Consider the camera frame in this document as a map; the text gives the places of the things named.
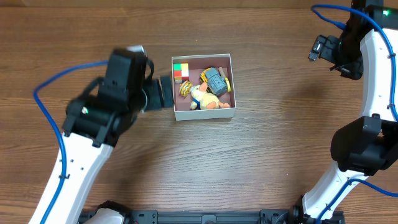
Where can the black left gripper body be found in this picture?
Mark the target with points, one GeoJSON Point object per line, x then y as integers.
{"type": "Point", "coordinates": [166, 91]}

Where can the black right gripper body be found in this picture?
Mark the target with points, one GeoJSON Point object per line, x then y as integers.
{"type": "Point", "coordinates": [345, 66]}

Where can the multicoloured puzzle cube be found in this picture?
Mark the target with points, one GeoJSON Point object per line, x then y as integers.
{"type": "Point", "coordinates": [180, 72]}

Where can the yellow round ridged toy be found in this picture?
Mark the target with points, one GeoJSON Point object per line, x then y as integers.
{"type": "Point", "coordinates": [185, 88]}

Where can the cream plush animal toy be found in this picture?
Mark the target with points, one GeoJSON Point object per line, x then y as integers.
{"type": "Point", "coordinates": [203, 100]}

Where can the yellow and grey toy truck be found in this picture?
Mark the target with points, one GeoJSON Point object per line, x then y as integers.
{"type": "Point", "coordinates": [216, 84]}

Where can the small wooden rattle drum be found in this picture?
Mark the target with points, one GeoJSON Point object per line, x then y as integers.
{"type": "Point", "coordinates": [222, 74]}

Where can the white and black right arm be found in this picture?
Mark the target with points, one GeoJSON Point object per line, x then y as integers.
{"type": "Point", "coordinates": [366, 50]}

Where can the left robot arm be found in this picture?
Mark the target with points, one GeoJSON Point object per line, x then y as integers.
{"type": "Point", "coordinates": [95, 120]}

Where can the white square cardboard box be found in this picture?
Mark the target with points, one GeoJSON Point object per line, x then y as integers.
{"type": "Point", "coordinates": [197, 64]}

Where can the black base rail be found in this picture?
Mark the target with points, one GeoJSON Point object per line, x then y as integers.
{"type": "Point", "coordinates": [264, 216]}

